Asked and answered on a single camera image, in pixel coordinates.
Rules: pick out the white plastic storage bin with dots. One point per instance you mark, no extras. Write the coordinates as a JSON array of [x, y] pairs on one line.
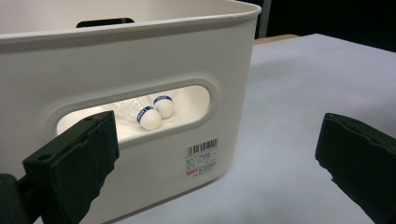
[[124, 59]]

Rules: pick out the white shuttlecock blue band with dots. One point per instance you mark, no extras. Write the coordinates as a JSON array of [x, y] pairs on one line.
[[165, 107], [150, 118]]

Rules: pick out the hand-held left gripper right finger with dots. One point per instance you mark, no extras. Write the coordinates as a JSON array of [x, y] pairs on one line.
[[361, 155]]

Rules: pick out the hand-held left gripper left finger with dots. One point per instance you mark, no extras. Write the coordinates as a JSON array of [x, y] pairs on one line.
[[71, 165]]

